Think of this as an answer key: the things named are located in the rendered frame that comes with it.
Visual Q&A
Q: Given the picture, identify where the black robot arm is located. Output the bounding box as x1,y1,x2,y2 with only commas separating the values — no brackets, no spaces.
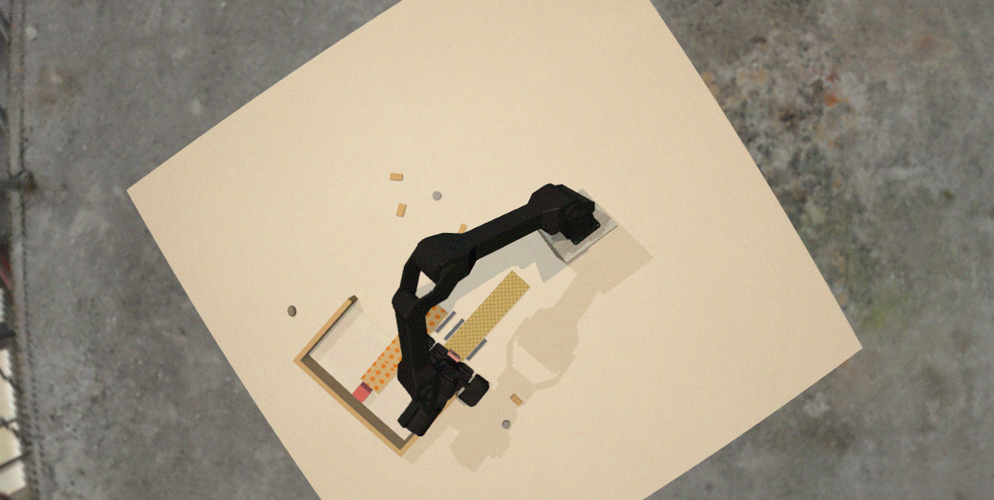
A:
391,183,600,436

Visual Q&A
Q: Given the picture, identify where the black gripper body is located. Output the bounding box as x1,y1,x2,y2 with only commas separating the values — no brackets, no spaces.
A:
427,334,489,407

